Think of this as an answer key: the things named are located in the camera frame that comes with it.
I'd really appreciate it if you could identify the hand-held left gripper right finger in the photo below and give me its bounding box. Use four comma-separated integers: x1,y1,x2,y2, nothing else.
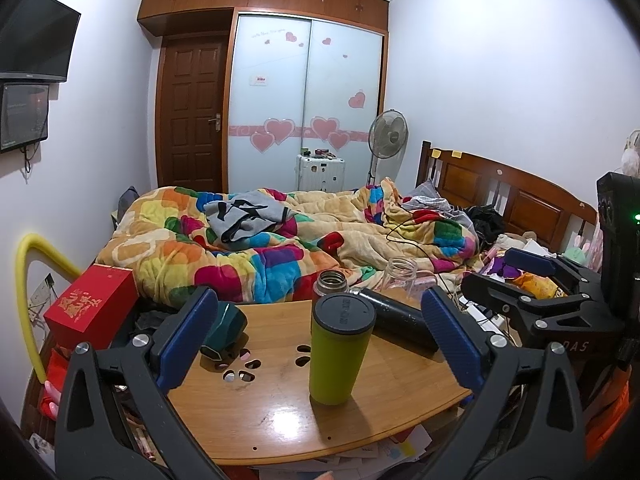
421,286,587,480

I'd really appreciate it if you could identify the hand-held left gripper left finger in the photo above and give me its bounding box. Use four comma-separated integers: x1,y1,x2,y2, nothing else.
55,286,232,480

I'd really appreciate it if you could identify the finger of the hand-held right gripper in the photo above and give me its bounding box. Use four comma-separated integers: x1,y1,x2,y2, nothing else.
460,272,606,348
503,246,603,295

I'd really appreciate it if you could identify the green cup with dark lid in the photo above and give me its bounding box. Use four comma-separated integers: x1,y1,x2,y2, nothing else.
308,293,377,407

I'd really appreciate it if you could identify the white power strip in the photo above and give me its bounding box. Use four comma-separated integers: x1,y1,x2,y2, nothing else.
457,294,512,333

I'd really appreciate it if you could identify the dark green faceted mug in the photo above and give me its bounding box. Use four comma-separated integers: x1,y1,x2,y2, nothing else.
200,300,249,361

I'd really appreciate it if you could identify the black thermos flask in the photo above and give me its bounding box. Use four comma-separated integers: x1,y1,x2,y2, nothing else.
348,287,441,356

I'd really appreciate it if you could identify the black clothing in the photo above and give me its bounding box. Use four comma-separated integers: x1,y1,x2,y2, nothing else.
462,205,507,251

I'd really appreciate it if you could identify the wooden bed headboard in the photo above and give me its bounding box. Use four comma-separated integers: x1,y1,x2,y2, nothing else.
415,141,600,248

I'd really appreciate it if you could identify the clear plastic bottle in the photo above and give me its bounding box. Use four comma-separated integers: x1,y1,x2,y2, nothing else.
380,257,435,306

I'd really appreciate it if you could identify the red gift box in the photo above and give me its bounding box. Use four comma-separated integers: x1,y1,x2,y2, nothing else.
43,263,139,351

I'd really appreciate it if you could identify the colourful patchwork blanket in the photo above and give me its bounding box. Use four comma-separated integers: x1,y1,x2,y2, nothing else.
95,178,483,307

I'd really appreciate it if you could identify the grey and black garment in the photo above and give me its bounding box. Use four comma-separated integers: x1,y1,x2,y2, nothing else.
202,189,297,245

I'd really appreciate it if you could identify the small open brown flask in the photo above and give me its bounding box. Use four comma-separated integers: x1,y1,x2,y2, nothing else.
313,269,350,303

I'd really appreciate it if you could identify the pile of papers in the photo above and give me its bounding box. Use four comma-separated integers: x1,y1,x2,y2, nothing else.
250,422,436,480

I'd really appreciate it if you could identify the yellow foam tube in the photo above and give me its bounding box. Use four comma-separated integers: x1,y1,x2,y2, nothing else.
14,233,83,382

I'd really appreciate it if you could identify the standing electric fan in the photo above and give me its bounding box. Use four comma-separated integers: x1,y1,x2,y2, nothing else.
366,109,409,186

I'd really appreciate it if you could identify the white suitcase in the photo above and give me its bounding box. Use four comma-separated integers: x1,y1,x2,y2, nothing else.
295,154,347,193

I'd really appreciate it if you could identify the brown wooden door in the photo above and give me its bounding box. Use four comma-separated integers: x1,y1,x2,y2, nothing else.
156,35,230,193

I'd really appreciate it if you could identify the wardrobe with heart stickers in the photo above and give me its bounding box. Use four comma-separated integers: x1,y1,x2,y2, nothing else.
137,0,390,195

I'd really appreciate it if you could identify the black cable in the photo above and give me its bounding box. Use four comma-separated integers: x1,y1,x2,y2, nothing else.
370,195,441,273

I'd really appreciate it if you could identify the small wall screen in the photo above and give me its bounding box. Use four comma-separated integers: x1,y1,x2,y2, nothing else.
0,83,50,154

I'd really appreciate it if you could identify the black wall television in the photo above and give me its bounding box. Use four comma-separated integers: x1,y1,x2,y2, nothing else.
0,0,82,82

